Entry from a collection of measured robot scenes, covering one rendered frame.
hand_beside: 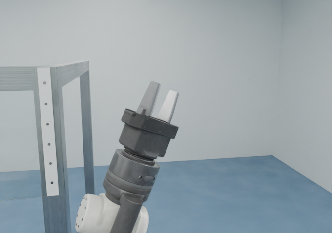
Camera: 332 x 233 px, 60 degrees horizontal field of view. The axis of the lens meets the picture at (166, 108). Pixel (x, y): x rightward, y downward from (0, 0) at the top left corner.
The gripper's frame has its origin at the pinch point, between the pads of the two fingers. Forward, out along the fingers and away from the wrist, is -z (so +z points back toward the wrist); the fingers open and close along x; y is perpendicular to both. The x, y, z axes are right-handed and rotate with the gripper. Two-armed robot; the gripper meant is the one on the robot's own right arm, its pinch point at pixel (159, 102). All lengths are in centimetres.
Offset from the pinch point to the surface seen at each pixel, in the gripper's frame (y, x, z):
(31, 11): 386, -88, -58
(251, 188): 118, -319, 55
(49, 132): 31.4, 2.2, 17.0
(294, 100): 133, -382, -81
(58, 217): 28.7, -7.8, 38.9
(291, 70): 149, -373, -121
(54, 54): 365, -128, -16
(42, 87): 33.3, 7.2, 6.8
